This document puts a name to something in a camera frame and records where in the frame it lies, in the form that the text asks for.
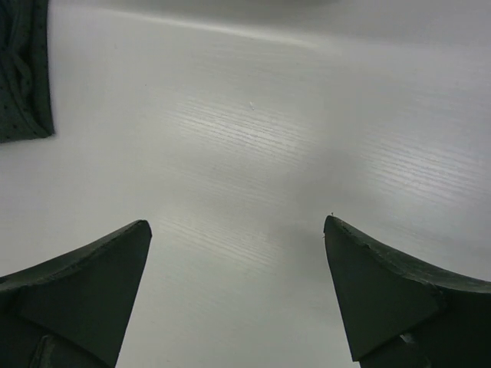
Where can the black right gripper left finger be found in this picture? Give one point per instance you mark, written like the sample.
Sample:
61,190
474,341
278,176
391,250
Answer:
73,310

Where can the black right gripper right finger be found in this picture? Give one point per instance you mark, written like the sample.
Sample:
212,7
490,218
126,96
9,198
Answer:
400,311

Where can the grey polka dot skirt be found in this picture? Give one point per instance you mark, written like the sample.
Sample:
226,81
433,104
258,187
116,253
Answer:
25,91

